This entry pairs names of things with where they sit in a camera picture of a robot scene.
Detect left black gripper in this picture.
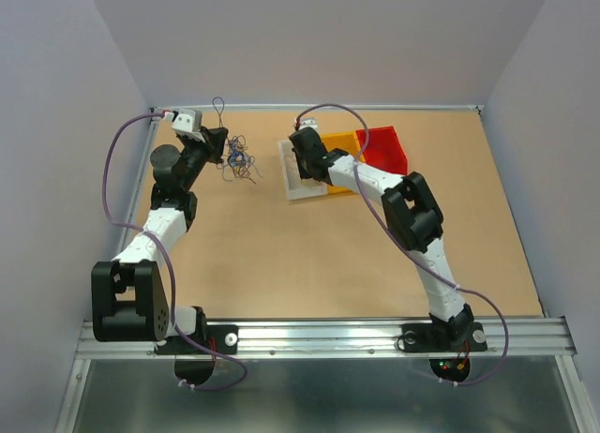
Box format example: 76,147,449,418
180,127,228,191

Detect blue wire bundle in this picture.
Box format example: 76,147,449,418
211,96,264,186

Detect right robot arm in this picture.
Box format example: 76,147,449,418
290,127,473,351

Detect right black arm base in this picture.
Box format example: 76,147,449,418
396,322,488,353

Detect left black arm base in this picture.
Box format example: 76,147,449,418
154,323,239,356

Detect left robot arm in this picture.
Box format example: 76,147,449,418
91,127,229,352

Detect white plastic bin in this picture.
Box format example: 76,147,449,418
277,140,327,202

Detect yellow plastic bin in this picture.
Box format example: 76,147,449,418
322,131,361,196

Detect red plastic bin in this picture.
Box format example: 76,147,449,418
361,126,409,175

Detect metal front plate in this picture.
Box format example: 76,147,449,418
58,356,582,432

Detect aluminium back rail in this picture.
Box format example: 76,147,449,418
150,103,484,115

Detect aluminium rail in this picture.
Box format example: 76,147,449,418
150,103,484,115
74,316,578,360
101,110,160,259

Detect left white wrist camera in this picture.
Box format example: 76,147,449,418
172,109,204,142

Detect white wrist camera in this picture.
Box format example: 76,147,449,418
172,109,204,142
294,117,320,132

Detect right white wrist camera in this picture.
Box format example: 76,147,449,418
294,117,320,132

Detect aluminium left rail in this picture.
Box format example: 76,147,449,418
101,110,160,259

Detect aluminium front rail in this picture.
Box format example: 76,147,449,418
74,316,578,360

